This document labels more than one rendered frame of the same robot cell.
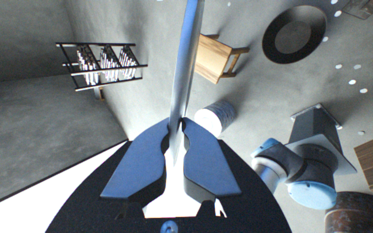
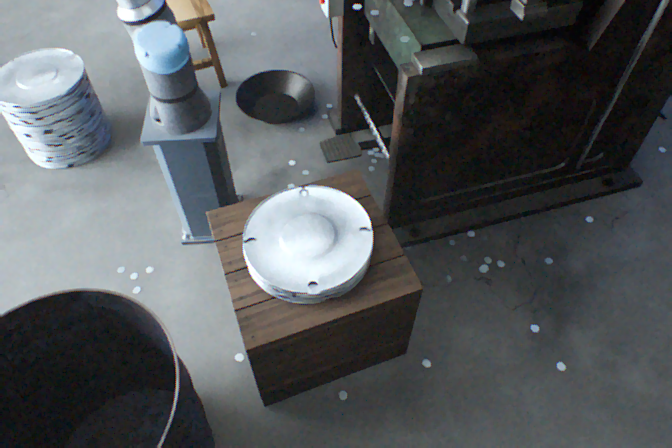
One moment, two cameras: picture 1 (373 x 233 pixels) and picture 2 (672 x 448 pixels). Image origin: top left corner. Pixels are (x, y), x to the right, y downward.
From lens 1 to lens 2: 1.46 m
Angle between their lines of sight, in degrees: 56
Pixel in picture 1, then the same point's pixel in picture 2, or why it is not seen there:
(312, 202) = (156, 43)
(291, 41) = (273, 111)
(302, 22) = (297, 102)
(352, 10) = (333, 117)
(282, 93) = not seen: hidden behind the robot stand
